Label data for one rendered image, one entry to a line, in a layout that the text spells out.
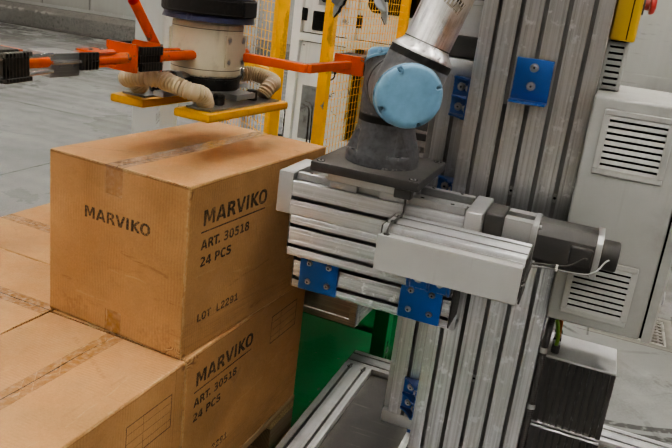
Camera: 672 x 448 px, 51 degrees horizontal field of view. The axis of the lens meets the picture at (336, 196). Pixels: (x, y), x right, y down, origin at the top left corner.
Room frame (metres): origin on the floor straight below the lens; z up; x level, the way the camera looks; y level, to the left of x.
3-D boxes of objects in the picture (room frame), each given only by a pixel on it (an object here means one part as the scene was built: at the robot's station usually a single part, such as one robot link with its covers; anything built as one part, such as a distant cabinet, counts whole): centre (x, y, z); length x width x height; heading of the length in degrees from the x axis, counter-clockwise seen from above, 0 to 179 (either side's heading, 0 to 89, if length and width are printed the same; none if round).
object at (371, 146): (1.41, -0.08, 1.09); 0.15 x 0.15 x 0.10
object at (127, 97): (1.78, 0.44, 1.07); 0.34 x 0.10 x 0.05; 155
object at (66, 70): (1.31, 0.55, 1.17); 0.07 x 0.07 x 0.04; 65
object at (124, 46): (1.51, 0.46, 1.18); 0.10 x 0.08 x 0.06; 65
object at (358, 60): (1.89, -0.01, 1.18); 0.09 x 0.08 x 0.05; 65
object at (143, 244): (1.73, 0.35, 0.74); 0.60 x 0.40 x 0.40; 155
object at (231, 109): (1.69, 0.27, 1.07); 0.34 x 0.10 x 0.05; 155
